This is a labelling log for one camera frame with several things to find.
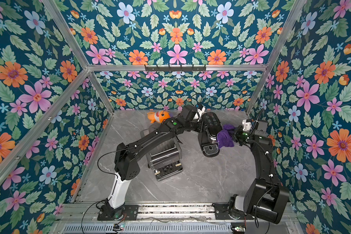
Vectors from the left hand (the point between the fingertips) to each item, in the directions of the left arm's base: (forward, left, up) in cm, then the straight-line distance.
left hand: (209, 123), depth 80 cm
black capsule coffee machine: (-7, +2, -4) cm, 8 cm away
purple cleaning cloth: (-9, -7, -1) cm, 11 cm away
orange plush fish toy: (+23, +32, -16) cm, 42 cm away
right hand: (-3, -12, -2) cm, 13 cm away
